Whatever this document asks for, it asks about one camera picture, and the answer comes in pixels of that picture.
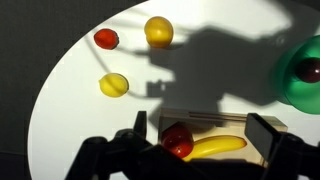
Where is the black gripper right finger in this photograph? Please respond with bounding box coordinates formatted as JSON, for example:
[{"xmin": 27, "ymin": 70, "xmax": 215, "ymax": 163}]
[{"xmin": 244, "ymin": 113, "xmax": 284, "ymax": 161}]

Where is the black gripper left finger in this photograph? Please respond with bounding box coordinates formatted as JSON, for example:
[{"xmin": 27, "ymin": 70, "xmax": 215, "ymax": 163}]
[{"xmin": 133, "ymin": 111, "xmax": 147, "ymax": 138}]

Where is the yellow orange toy peach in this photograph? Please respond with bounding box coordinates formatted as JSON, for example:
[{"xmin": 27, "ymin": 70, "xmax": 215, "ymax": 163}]
[{"xmin": 144, "ymin": 16, "xmax": 174, "ymax": 48}]

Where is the green plastic bowl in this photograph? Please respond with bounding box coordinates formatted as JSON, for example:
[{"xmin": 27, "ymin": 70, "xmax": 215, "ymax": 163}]
[{"xmin": 271, "ymin": 35, "xmax": 320, "ymax": 115}]

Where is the red toy apple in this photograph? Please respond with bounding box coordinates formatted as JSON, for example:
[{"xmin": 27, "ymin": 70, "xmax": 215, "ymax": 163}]
[{"xmin": 161, "ymin": 123, "xmax": 194, "ymax": 158}]

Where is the yellow toy lemon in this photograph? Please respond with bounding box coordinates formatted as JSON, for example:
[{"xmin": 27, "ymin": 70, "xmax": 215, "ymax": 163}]
[{"xmin": 99, "ymin": 73, "xmax": 129, "ymax": 98}]

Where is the yellow toy banana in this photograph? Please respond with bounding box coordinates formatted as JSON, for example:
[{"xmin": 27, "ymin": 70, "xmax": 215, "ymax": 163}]
[{"xmin": 183, "ymin": 135, "xmax": 247, "ymax": 161}]

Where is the dark plum toy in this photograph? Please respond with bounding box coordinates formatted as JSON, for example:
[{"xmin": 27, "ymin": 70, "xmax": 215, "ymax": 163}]
[{"xmin": 295, "ymin": 58, "xmax": 320, "ymax": 83}]

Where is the red toy strawberry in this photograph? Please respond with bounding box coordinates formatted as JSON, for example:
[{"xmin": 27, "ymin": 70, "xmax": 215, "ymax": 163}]
[{"xmin": 94, "ymin": 29, "xmax": 119, "ymax": 50}]

